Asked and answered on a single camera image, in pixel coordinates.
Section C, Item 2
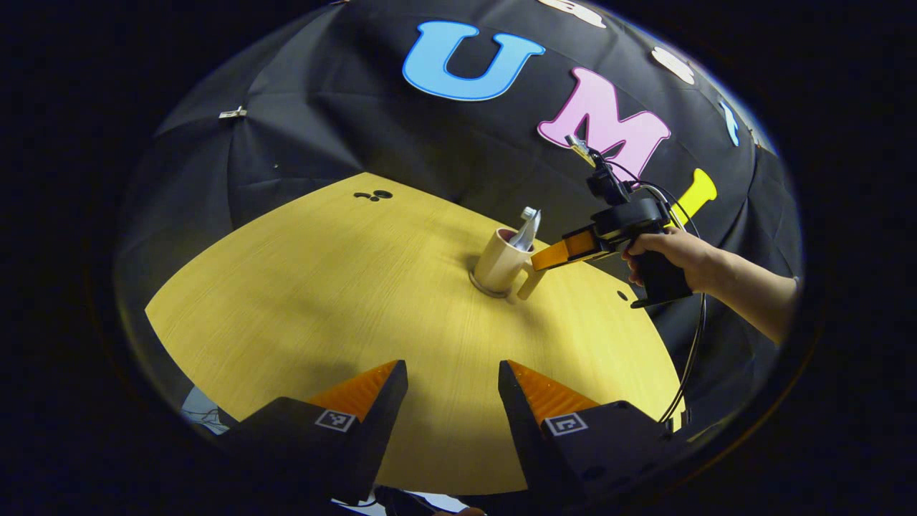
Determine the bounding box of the round wooden coaster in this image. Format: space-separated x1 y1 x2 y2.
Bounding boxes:
468 269 513 300

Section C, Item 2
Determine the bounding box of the white toothpaste tube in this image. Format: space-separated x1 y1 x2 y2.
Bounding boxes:
510 210 544 253

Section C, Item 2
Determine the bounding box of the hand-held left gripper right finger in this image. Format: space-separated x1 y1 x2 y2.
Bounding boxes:
498 360 674 511

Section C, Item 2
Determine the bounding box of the light wooden desktop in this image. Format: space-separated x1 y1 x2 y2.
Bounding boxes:
145 172 687 497

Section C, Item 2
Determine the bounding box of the beige cup with wooden handle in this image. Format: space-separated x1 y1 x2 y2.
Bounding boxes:
471 226 549 302

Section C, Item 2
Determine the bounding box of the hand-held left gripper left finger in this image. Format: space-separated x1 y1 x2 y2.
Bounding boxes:
215 360 409 506

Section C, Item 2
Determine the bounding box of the black backdrop cloth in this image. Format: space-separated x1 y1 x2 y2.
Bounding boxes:
115 0 803 431

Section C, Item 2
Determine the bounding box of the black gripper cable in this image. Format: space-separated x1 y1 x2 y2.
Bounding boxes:
609 159 710 425

